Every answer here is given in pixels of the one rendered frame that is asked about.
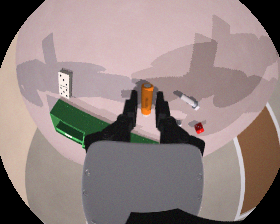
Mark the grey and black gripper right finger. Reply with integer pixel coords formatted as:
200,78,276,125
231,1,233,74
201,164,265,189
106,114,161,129
155,91,205,157

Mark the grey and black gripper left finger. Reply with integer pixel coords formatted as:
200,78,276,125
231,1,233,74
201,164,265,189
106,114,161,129
84,90,138,153

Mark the white domino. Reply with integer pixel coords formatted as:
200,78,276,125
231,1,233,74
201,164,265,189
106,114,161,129
59,70,72,99

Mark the green rack of bins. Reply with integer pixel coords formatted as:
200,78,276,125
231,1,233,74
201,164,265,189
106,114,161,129
50,99,159,149

